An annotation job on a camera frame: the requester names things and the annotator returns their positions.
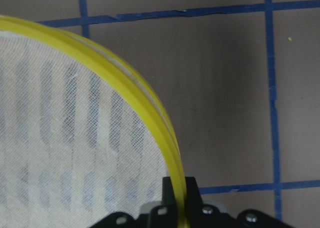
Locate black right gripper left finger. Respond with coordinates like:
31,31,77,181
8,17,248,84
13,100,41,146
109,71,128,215
147,176,178,228

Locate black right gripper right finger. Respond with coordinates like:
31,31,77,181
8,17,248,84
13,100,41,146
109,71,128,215
185,176,207,228

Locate yellow steamer basket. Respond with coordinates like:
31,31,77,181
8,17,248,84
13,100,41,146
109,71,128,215
0,16,189,228

